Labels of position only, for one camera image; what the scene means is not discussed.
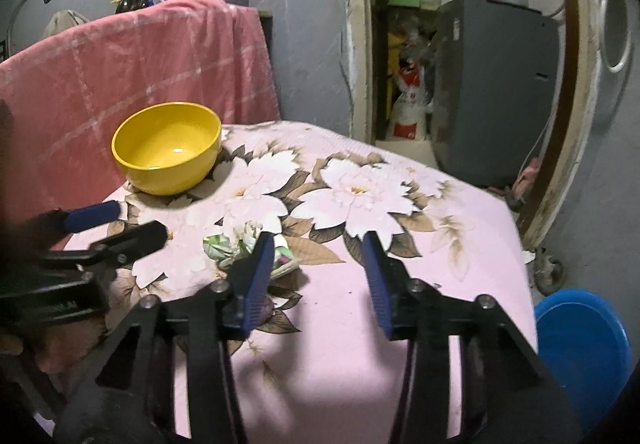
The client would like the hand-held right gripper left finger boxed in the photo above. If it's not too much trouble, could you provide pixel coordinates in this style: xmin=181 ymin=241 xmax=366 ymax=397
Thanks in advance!
xmin=80 ymin=231 xmax=276 ymax=444

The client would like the worn door frame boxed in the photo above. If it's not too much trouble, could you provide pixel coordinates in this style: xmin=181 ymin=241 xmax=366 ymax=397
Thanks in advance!
xmin=345 ymin=0 xmax=601 ymax=249

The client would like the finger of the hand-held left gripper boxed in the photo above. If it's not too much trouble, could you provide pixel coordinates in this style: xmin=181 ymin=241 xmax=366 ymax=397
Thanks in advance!
xmin=40 ymin=220 xmax=168 ymax=275
xmin=30 ymin=201 xmax=122 ymax=237

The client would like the pink floral tablecloth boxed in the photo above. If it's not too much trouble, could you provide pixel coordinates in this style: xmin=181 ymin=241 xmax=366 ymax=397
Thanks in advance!
xmin=102 ymin=120 xmax=538 ymax=444

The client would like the pink checked cloth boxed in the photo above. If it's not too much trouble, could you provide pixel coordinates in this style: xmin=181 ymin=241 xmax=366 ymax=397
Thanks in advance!
xmin=0 ymin=0 xmax=281 ymax=375

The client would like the pink rag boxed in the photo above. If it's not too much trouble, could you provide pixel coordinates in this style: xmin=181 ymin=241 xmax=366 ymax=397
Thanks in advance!
xmin=517 ymin=159 xmax=543 ymax=197

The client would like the yellow bowl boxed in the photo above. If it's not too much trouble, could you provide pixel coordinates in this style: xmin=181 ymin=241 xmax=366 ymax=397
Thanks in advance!
xmin=111 ymin=102 xmax=222 ymax=197

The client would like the grey refrigerator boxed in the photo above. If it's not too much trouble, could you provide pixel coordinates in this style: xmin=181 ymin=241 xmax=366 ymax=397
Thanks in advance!
xmin=432 ymin=0 xmax=560 ymax=189

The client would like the blue plastic basin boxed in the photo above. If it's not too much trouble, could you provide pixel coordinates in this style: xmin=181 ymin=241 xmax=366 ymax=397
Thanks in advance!
xmin=534 ymin=290 xmax=633 ymax=425

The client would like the beige rag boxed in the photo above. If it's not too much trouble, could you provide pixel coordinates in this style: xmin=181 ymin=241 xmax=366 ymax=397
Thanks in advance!
xmin=42 ymin=10 xmax=91 ymax=39

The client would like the white and red rice bag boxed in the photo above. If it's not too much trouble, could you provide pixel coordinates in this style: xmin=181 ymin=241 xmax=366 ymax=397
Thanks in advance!
xmin=391 ymin=64 xmax=432 ymax=141

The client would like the white hose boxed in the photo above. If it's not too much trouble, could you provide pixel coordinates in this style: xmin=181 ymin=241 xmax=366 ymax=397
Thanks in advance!
xmin=595 ymin=0 xmax=635 ymax=74

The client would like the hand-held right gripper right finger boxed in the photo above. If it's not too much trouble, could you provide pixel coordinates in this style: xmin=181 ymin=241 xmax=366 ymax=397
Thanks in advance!
xmin=361 ymin=230 xmax=558 ymax=444

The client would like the green wrapper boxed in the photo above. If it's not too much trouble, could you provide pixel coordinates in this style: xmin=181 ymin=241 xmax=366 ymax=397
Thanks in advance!
xmin=202 ymin=221 xmax=301 ymax=279

